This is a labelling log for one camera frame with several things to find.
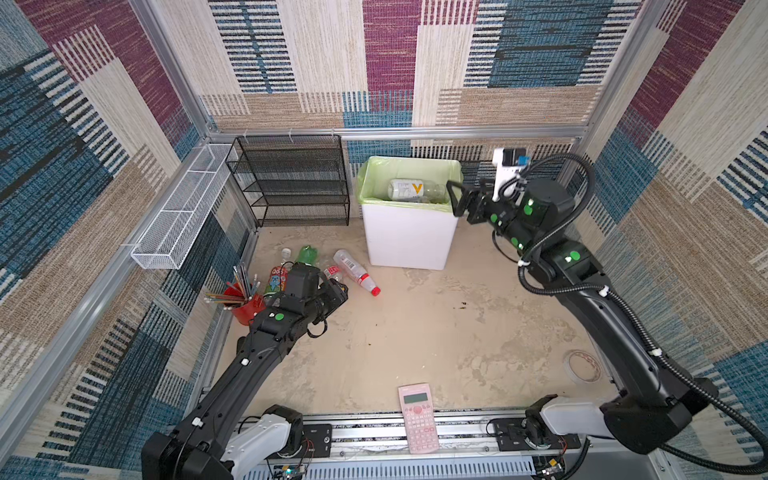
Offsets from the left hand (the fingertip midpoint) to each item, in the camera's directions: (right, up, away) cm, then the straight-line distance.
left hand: (345, 290), depth 79 cm
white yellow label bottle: (+20, +29, +15) cm, 39 cm away
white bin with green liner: (+16, +21, +3) cm, 27 cm away
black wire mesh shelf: (-23, +35, +30) cm, 52 cm away
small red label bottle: (-7, +3, +20) cm, 22 cm away
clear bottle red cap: (-1, +5, +22) cm, 23 cm away
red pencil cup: (-29, -5, +6) cm, 30 cm away
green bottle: (-17, +9, +26) cm, 32 cm away
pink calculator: (+19, -32, -3) cm, 37 cm away
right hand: (+28, +24, -15) cm, 40 cm away
